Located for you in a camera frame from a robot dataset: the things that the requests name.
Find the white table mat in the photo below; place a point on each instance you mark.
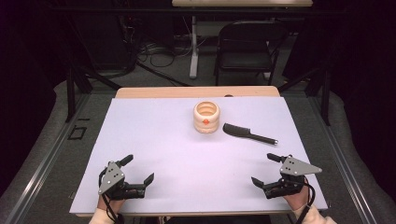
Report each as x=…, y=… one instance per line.
x=186, y=168

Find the black metal stand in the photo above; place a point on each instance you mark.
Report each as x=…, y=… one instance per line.
x=325, y=99
x=71, y=93

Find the white desk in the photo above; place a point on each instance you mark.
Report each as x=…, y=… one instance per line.
x=241, y=2

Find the person's left hand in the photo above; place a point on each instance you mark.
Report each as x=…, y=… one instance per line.
x=109, y=204

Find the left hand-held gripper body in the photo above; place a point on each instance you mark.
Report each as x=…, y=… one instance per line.
x=110, y=178

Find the wooden table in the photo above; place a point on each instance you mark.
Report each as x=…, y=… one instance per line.
x=174, y=92

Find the person's right hand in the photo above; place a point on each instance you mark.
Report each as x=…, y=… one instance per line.
x=297, y=200

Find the black folding chair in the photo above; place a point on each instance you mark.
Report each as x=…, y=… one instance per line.
x=246, y=59

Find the cream ribbed cup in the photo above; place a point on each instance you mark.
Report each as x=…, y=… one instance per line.
x=206, y=122

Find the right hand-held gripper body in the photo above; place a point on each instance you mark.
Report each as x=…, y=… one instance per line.
x=294, y=169

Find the metal floor rail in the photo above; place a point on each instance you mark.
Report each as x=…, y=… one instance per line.
x=46, y=161
x=345, y=168

